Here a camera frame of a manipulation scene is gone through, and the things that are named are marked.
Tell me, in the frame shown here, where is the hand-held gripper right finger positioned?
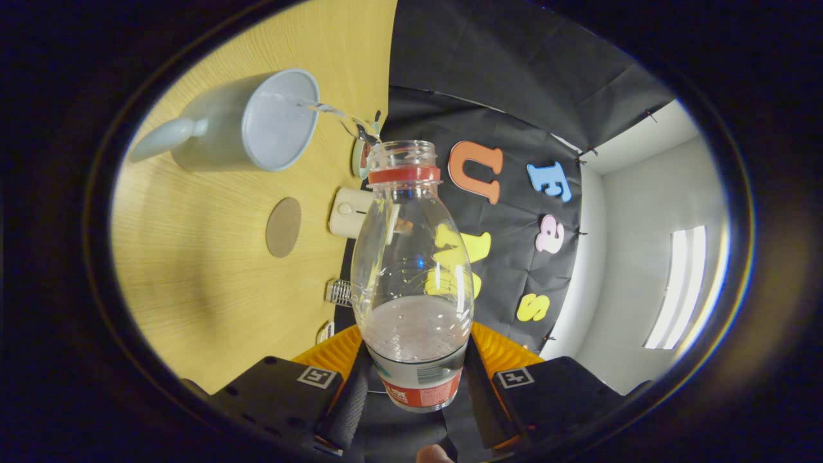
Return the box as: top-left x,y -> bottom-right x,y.
466,320 -> 654,452

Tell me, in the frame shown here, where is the pale green plate with food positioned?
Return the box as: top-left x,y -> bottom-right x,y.
350,134 -> 375,180

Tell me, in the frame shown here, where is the black backdrop cloth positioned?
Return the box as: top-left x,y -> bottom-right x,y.
334,0 -> 677,463

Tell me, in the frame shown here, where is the wooden table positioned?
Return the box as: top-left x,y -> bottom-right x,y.
111,0 -> 399,395

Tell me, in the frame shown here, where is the pale blue cup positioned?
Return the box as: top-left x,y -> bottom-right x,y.
128,68 -> 321,174

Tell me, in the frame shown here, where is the metal wire utensil holder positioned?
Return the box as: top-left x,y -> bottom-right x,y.
324,278 -> 355,309

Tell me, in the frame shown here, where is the white toaster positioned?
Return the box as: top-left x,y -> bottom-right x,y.
328,186 -> 374,241

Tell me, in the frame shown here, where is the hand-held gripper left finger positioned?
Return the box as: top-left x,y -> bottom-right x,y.
207,323 -> 371,458

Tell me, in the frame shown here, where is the clear plastic juice bottle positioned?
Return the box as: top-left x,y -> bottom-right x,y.
350,140 -> 475,413

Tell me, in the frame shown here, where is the large ceiling light panel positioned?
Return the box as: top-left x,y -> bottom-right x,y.
643,224 -> 709,352

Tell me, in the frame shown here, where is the round brown coaster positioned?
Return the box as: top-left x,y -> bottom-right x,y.
266,197 -> 303,259

